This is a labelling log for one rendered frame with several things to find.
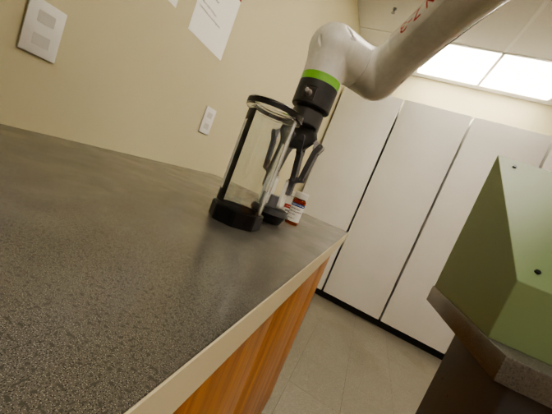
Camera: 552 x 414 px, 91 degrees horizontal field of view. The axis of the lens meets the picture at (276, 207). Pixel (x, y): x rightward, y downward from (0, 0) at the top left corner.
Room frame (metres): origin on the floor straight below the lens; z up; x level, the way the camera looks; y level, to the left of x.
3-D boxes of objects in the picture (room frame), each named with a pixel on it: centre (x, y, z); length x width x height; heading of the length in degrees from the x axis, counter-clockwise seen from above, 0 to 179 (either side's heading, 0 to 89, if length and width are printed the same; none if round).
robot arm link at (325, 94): (0.65, 0.01, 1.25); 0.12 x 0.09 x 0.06; 161
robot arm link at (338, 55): (0.66, 0.00, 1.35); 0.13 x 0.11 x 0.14; 109
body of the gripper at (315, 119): (0.66, 0.01, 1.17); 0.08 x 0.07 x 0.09; 71
